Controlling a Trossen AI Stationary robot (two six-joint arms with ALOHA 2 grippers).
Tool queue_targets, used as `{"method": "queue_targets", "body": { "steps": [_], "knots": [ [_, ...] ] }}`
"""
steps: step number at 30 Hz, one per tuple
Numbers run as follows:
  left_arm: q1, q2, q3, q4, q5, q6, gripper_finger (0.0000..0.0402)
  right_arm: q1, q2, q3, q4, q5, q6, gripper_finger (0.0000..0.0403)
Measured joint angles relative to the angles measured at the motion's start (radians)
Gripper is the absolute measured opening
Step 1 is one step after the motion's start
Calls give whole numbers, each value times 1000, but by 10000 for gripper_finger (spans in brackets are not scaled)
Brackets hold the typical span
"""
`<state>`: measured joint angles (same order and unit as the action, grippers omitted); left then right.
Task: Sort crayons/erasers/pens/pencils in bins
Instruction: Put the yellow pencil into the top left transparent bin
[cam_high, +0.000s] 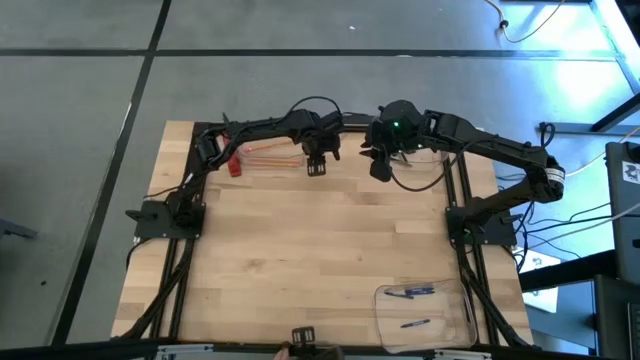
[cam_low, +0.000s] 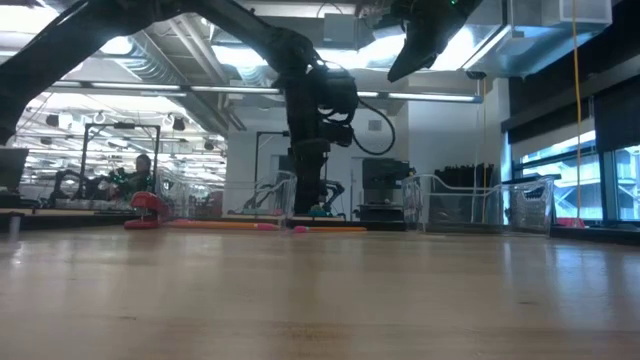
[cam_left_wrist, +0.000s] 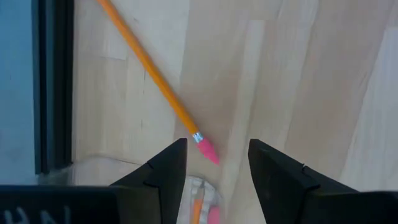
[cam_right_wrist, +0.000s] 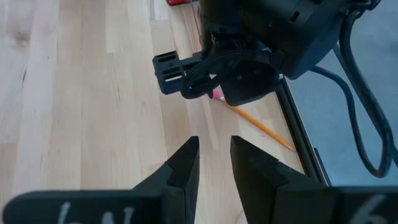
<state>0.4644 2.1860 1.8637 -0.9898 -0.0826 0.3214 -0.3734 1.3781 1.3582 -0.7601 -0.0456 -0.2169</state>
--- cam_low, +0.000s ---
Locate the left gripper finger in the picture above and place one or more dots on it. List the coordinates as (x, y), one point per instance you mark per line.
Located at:
(310, 180)

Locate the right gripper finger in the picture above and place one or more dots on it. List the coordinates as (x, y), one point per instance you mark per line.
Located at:
(422, 47)

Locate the background black robot arm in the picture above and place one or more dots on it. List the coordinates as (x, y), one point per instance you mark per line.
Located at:
(336, 189)
(65, 177)

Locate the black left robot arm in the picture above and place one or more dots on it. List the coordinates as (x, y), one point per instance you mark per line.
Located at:
(75, 35)

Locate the long ceiling light strip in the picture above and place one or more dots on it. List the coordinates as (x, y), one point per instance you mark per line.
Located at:
(430, 96)

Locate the clear plastic bin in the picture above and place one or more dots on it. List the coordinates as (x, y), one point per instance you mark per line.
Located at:
(260, 200)
(450, 210)

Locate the black machine cabinet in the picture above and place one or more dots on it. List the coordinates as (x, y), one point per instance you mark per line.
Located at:
(385, 175)

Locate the black storage rack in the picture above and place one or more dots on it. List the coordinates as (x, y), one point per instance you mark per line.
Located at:
(465, 175)

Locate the red stapler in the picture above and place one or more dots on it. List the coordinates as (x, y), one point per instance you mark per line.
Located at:
(147, 205)

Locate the person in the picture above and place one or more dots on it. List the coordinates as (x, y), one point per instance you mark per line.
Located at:
(140, 175)

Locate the small red object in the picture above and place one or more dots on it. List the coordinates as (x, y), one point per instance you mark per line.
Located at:
(570, 222)

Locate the dark monitor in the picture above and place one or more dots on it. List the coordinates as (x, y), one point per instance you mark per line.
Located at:
(12, 167)

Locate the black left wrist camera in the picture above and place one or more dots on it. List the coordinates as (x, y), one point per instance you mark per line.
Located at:
(340, 95)

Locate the black background rig frame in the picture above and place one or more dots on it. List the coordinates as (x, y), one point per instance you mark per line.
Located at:
(265, 133)
(120, 126)

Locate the dome security camera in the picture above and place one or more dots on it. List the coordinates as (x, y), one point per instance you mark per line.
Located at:
(476, 75)

